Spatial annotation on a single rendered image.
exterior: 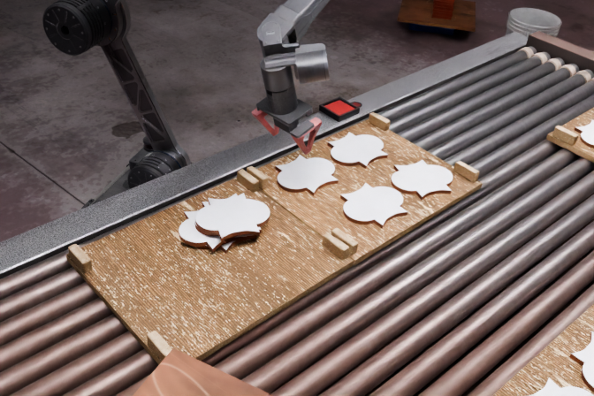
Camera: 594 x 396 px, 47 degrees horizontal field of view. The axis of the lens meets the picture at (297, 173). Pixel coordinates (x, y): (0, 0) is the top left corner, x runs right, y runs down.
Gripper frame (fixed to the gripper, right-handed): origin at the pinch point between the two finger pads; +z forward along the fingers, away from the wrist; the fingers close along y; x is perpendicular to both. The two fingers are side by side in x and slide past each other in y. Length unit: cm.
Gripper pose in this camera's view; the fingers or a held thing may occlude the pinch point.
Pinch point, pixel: (291, 140)
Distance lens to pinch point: 139.8
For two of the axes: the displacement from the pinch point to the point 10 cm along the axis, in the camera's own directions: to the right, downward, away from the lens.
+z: 1.5, 7.2, 6.8
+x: -7.1, 5.6, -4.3
